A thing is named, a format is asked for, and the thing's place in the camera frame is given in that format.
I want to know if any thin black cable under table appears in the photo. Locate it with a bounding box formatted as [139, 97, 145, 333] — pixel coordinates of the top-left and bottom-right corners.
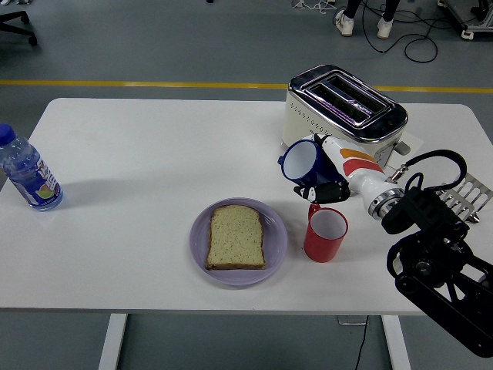
[353, 315, 371, 370]

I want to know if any slice of bread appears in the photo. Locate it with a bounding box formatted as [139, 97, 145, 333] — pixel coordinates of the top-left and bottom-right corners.
[205, 204, 267, 271]

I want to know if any silver metal toast rack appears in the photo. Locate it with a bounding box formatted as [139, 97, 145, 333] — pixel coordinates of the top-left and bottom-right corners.
[438, 171, 493, 224]

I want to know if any blue enamel cup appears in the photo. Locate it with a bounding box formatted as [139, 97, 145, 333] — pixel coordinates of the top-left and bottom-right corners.
[277, 139, 342, 188]

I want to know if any cream and chrome toaster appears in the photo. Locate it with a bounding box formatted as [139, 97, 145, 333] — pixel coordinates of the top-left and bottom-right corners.
[280, 64, 412, 173]

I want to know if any black office chair base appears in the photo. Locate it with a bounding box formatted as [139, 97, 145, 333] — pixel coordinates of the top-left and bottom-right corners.
[0, 10, 39, 46]

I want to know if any white table leg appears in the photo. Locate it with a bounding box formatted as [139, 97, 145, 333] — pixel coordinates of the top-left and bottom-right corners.
[98, 314, 128, 370]
[381, 314, 412, 370]

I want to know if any black cable on floor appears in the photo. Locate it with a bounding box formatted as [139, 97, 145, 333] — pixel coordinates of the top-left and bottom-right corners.
[360, 0, 463, 63]

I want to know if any white paper sheet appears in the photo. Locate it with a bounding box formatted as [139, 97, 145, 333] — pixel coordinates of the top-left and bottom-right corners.
[387, 133, 424, 170]

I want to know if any white cable bundle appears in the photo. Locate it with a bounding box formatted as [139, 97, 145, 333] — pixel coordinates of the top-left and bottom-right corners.
[290, 0, 338, 15]

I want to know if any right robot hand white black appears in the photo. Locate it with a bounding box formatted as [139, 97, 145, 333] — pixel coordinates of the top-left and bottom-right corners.
[293, 133, 400, 207]

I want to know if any grey table control box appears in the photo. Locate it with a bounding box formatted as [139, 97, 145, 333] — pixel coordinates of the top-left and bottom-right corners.
[337, 314, 369, 327]

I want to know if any metal equipment cart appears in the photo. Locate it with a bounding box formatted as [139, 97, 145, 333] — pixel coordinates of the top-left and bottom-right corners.
[438, 0, 493, 39]

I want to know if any purple round plate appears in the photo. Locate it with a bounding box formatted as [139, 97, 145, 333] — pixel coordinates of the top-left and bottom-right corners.
[189, 197, 289, 287]

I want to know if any person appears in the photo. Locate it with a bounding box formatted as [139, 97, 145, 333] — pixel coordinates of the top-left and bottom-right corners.
[334, 0, 401, 39]

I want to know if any red enamel cup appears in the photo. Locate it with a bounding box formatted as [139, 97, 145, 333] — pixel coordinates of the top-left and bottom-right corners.
[303, 202, 350, 264]

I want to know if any plastic bottle with blue cap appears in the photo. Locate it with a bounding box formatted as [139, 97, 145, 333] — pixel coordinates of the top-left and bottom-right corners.
[0, 123, 65, 212]

